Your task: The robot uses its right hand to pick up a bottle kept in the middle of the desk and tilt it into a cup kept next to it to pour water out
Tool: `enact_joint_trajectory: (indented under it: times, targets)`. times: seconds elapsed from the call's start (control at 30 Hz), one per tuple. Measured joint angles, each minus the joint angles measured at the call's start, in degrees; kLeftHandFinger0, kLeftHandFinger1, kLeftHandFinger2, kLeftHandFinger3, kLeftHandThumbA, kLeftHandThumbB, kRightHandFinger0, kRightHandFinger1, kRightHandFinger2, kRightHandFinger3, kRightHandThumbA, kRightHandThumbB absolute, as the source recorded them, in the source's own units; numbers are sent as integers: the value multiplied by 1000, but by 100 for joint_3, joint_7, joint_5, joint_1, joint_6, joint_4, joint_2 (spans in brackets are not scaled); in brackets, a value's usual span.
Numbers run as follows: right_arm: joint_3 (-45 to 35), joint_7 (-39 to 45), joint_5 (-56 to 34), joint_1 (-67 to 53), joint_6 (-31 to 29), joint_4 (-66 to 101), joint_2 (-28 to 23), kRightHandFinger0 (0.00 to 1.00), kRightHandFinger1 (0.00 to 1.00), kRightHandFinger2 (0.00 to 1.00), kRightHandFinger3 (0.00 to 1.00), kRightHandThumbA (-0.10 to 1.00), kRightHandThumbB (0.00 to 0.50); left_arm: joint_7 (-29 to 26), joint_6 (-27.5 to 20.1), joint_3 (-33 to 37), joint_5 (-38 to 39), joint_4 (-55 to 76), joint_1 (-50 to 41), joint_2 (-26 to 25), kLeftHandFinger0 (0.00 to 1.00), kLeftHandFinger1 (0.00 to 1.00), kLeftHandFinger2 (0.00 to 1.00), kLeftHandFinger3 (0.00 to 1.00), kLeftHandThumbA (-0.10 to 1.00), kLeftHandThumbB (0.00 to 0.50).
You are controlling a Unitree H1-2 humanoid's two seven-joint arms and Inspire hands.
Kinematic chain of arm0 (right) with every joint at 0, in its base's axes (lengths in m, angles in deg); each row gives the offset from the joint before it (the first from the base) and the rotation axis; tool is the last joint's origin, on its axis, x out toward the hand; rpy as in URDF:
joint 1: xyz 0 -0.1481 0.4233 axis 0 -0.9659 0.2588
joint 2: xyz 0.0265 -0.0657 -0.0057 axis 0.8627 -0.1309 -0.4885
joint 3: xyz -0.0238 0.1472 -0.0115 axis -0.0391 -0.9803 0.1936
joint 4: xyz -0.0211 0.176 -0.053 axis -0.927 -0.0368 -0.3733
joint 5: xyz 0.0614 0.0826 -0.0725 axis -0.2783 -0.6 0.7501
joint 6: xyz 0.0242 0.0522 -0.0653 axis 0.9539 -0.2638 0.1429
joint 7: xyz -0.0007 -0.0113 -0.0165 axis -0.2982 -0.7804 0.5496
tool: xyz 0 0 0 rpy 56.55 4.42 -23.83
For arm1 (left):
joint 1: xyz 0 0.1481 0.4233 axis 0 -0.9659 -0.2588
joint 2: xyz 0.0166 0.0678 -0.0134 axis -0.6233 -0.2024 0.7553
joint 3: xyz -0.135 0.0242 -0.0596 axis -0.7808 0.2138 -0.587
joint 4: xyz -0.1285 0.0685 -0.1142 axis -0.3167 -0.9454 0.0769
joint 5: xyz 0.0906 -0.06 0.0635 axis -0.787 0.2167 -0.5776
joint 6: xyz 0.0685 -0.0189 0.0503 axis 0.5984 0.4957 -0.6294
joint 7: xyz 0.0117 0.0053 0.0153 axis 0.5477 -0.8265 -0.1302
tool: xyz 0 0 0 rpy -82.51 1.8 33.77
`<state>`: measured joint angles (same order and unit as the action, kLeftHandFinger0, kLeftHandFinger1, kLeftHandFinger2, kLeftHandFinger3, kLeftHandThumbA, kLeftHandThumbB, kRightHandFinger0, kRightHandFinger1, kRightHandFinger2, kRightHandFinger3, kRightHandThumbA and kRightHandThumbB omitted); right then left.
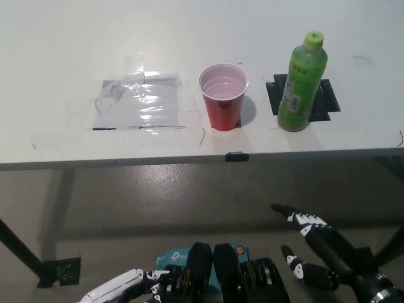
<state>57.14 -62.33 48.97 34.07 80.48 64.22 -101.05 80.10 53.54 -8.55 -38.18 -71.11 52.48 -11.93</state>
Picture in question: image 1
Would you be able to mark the red plastic cup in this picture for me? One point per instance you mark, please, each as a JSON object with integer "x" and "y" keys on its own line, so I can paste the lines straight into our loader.
{"x": 224, "y": 107}

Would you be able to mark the black table leg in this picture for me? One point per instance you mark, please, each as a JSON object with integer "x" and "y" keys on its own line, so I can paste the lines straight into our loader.
{"x": 389, "y": 246}
{"x": 22, "y": 249}

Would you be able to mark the black tape square marker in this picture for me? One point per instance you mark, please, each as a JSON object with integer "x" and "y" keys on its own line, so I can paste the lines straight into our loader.
{"x": 328, "y": 101}

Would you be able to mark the green tea plastic bottle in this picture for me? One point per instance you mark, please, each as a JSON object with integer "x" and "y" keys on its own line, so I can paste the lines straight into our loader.
{"x": 300, "y": 94}

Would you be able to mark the clear tape strip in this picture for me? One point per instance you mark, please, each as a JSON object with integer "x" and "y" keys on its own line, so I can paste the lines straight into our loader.
{"x": 132, "y": 64}

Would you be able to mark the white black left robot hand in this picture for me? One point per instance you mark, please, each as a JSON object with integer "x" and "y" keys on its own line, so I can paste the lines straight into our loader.
{"x": 113, "y": 285}

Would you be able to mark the taped clear plastic sheet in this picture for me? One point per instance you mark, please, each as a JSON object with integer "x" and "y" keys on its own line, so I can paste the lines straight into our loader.
{"x": 139, "y": 104}

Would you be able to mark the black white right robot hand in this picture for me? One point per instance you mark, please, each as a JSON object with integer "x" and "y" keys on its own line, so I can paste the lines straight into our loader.
{"x": 328, "y": 246}

